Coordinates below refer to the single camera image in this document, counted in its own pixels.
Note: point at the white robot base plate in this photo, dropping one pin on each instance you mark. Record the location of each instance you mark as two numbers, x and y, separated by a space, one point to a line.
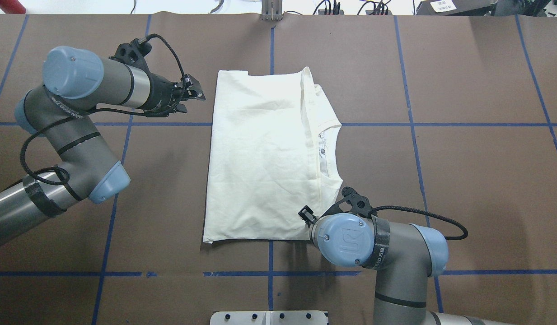
293 317

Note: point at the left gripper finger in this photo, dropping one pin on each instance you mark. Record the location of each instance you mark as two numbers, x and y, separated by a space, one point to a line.
179 108
192 89

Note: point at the aluminium frame post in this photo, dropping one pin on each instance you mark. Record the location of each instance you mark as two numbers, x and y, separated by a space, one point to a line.
271 10

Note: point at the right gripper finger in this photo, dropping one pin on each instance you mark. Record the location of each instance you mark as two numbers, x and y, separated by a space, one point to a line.
305 213

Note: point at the red water bottle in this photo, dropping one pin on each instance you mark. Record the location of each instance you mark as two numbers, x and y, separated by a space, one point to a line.
12 7

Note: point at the white cotton t-shirt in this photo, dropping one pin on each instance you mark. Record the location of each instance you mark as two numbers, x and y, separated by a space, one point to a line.
273 151

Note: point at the small connector board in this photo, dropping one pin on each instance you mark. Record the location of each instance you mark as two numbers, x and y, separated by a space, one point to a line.
374 8
328 8

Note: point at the black power adapter box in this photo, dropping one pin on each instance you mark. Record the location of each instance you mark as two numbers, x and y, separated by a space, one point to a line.
455 7

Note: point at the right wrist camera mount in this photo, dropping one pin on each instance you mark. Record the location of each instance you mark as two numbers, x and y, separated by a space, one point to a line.
358 205

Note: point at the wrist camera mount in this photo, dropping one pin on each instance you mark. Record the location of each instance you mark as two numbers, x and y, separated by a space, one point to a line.
358 205
133 53

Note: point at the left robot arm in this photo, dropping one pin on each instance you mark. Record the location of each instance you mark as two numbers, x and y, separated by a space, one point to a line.
66 159

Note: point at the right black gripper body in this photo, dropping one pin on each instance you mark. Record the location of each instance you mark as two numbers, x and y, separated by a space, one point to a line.
306 214

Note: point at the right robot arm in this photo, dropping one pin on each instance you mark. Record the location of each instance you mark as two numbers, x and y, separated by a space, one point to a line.
404 257

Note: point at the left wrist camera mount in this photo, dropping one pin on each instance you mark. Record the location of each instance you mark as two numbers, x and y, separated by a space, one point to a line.
133 53

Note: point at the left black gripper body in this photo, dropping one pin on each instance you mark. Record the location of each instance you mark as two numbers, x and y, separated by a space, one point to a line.
160 94

